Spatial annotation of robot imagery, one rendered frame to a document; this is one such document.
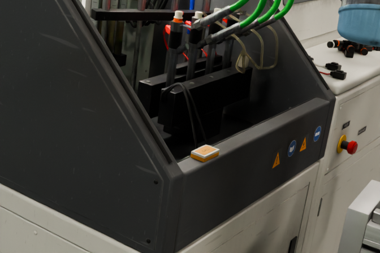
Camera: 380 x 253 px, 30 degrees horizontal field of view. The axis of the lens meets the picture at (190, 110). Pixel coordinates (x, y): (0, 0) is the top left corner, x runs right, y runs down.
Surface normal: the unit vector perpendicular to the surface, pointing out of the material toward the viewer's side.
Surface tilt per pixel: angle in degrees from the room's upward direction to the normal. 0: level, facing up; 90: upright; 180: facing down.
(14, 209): 90
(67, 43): 90
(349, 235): 90
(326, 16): 76
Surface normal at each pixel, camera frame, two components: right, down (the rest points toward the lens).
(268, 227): 0.82, 0.29
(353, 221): -0.48, 0.23
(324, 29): 0.83, 0.06
